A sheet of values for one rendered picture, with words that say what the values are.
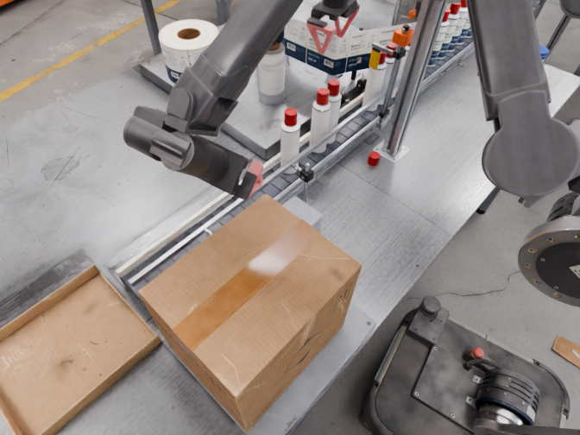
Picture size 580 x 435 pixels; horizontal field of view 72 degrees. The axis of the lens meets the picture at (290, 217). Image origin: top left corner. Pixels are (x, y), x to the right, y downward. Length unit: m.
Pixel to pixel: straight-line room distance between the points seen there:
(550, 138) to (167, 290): 0.56
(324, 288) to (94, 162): 0.92
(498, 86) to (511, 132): 0.05
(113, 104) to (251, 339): 1.15
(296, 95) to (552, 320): 1.55
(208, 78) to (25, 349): 0.76
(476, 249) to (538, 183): 1.86
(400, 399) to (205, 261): 1.04
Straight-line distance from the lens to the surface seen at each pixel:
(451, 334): 1.72
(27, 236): 1.28
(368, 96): 1.38
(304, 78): 1.54
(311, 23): 1.00
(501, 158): 0.44
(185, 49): 1.44
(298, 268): 0.70
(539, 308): 2.26
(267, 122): 1.34
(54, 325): 1.09
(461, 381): 1.65
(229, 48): 0.56
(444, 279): 2.13
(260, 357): 0.63
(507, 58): 0.48
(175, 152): 0.59
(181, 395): 0.94
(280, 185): 1.14
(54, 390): 1.03
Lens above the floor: 1.72
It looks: 52 degrees down
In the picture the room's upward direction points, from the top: 2 degrees clockwise
